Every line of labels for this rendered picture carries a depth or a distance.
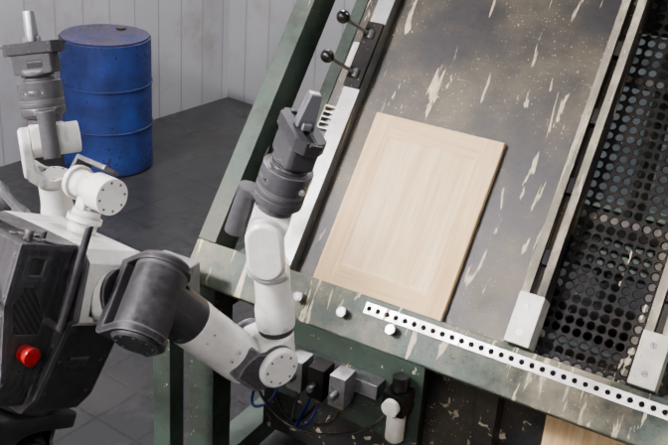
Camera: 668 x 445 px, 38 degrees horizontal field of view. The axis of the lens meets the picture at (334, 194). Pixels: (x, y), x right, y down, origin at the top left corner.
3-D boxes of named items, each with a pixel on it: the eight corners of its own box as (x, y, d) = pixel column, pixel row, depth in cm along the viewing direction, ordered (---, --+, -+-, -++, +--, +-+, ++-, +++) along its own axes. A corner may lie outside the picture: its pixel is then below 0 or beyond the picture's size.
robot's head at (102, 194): (87, 225, 163) (101, 176, 163) (55, 209, 170) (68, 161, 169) (118, 229, 169) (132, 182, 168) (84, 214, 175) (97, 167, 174)
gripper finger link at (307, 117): (324, 94, 154) (312, 127, 156) (306, 91, 152) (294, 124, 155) (327, 98, 152) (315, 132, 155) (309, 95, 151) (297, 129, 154)
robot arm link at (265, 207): (303, 207, 158) (283, 262, 163) (309, 178, 167) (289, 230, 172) (238, 185, 156) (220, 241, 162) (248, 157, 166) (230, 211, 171)
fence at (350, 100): (279, 266, 261) (273, 263, 257) (401, -40, 276) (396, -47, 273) (294, 272, 258) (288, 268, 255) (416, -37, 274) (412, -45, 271)
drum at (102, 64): (107, 140, 585) (103, 17, 555) (171, 161, 562) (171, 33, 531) (44, 164, 545) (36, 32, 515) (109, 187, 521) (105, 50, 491)
